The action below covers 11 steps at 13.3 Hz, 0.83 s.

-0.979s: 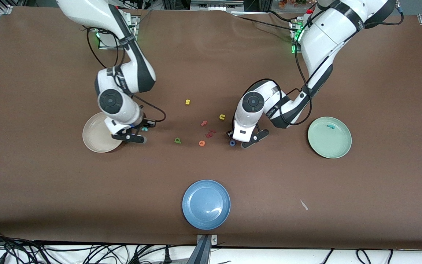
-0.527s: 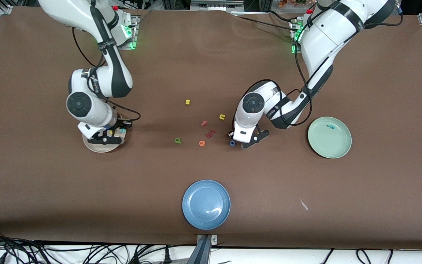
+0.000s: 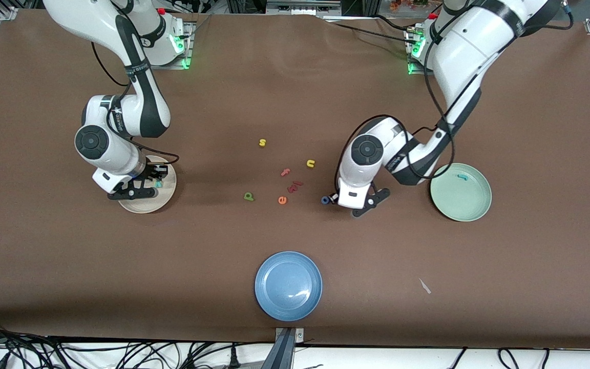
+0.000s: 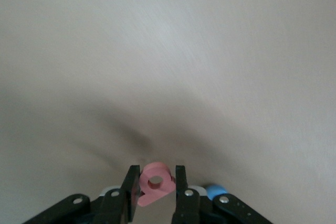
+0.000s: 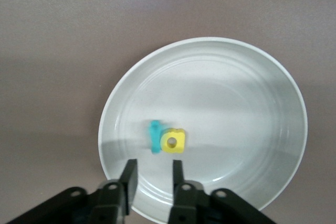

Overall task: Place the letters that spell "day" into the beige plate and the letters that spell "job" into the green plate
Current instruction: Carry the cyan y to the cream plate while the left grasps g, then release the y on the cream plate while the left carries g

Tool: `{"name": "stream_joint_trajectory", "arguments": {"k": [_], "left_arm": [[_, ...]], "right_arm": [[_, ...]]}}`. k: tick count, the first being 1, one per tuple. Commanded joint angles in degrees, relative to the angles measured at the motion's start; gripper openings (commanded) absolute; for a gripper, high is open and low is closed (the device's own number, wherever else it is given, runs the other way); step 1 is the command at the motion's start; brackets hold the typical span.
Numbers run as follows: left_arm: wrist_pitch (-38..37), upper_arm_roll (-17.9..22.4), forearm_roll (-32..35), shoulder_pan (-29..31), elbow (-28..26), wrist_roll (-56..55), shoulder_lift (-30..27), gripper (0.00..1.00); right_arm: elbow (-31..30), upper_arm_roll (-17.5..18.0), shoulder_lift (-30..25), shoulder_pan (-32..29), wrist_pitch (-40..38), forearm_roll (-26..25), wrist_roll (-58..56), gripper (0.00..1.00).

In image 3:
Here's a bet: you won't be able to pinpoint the beige brown plate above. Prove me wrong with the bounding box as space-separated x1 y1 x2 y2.
117 155 177 214

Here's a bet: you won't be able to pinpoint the brown table cover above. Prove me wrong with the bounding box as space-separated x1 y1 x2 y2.
0 8 590 350

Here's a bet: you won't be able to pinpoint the blue plate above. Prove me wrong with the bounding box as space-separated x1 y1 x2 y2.
254 251 323 322

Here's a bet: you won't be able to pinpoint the green plate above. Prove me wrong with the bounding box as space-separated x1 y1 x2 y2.
430 163 493 222

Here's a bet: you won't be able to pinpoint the orange flowers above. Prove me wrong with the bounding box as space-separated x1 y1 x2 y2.
390 0 442 12

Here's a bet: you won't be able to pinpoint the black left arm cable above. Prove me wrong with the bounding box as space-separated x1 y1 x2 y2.
334 0 575 186

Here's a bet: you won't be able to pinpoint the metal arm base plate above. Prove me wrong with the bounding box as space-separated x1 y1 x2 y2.
406 26 435 76
170 20 196 70

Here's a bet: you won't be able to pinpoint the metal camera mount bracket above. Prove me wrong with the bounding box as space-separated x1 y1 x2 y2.
273 327 306 369

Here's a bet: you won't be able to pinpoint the black base cable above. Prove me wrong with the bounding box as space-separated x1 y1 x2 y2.
325 14 419 46

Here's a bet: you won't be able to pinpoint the aluminium frame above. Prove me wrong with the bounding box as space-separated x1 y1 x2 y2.
226 0 381 16

